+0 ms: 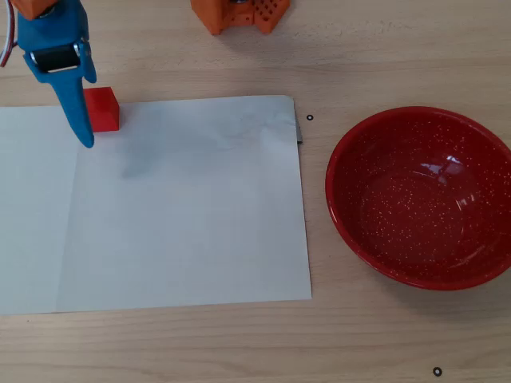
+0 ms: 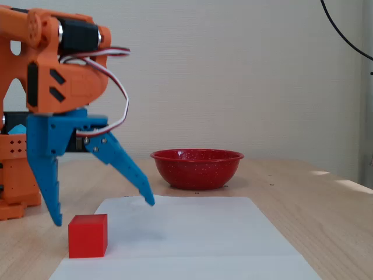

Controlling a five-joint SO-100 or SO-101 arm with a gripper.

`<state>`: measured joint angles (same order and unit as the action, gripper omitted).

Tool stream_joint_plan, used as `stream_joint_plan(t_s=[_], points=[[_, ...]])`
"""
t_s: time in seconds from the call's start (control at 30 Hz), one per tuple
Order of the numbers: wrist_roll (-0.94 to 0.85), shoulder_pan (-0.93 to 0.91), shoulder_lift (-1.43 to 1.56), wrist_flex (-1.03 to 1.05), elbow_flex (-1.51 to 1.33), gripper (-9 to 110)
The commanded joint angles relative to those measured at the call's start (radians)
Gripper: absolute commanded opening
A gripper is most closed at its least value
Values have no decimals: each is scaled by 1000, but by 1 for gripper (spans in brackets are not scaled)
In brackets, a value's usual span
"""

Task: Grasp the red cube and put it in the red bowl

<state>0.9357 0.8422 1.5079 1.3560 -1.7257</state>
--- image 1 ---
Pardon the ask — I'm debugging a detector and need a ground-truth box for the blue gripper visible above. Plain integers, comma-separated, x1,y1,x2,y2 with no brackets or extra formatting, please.
15,0,98,149

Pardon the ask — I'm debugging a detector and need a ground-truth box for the red cube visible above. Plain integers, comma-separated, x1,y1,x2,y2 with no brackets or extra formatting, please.
83,86,121,133

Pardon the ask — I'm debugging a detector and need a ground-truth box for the orange robot base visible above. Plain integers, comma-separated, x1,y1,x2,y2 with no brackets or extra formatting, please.
190,0,291,37

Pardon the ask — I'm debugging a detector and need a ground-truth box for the red speckled bowl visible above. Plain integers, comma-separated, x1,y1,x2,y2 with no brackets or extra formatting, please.
324,105,511,291

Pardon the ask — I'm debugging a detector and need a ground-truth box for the white paper sheet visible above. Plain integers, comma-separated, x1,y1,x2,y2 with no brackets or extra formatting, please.
0,94,313,317

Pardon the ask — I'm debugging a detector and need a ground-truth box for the white red servo wire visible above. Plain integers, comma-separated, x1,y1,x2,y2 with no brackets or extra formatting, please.
0,0,20,68

